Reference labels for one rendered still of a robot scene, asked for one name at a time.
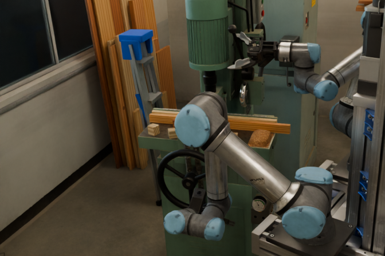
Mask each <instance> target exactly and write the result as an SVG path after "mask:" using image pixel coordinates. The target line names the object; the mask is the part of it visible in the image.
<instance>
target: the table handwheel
mask: <svg viewBox="0 0 385 256"><path fill-rule="evenodd" d="M180 156H190V157H194V158H197V159H199V160H201V161H203V162H204V163H205V155H204V154H203V153H200V152H198V151H195V150H191V149H179V150H176V151H172V152H170V153H169V154H167V155H166V156H165V157H164V158H163V159H162V160H161V162H160V164H159V166H158V170H157V180H158V185H159V187H160V189H161V191H162V193H163V194H164V196H165V197H166V198H167V199H168V200H169V201H170V202H171V203H173V204H174V205H176V206H177V207H179V208H182V209H185V208H188V207H189V205H190V204H187V203H185V202H182V201H180V200H179V199H177V198H176V197H174V196H173V194H172V193H170V191H169V190H168V188H167V186H166V184H165V182H164V169H165V168H167V169H168V170H170V171H171V172H173V173H175V174H176V175H178V176H179V177H180V178H182V186H183V187H184V188H185V189H187V190H188V193H189V202H191V198H192V196H193V189H194V188H195V186H196V185H197V183H198V180H199V179H202V178H205V177H206V173H204V174H201V175H198V172H197V171H196V166H194V168H193V169H192V171H191V172H189V173H187V174H186V175H184V174H182V173H180V172H179V171H177V170H175V169H174V168H172V167H171V166H169V165H168V164H167V163H168V162H169V161H171V160H172V159H174V158H176V157H180Z"/></svg>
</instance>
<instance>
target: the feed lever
mask: <svg viewBox="0 0 385 256"><path fill-rule="evenodd" d="M228 31H229V33H232V35H233V38H234V40H235V44H236V46H237V49H238V52H239V55H240V57H241V59H242V60H243V59H244V56H243V53H242V50H241V47H240V45H239V42H238V38H237V35H236V33H235V32H236V31H237V27H236V26H235V25H230V26H229V27H228ZM241 77H242V79H243V80H253V79H254V68H253V67H251V68H245V69H242V71H241Z"/></svg>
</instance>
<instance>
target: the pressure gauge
mask: <svg viewBox="0 0 385 256"><path fill-rule="evenodd" d="M258 204H259V206H258ZM266 204H267V201H266V199H265V198H264V197H262V196H255V197H254V198H253V201H252V208H253V209H254V210H256V211H258V212H262V211H263V210H264V209H266Z"/></svg>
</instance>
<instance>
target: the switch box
mask: <svg viewBox="0 0 385 256"><path fill-rule="evenodd" d="M261 1H262V0H252V6H253V24H260V23H261V21H262V20H263V19H264V17H263V16H262V14H261V13H262V11H263V10H264V3H263V4H262V3H261ZM261 5H262V7H261ZM247 10H248V13H249V24H251V14H250V0H247ZM261 18H262V19H261Z"/></svg>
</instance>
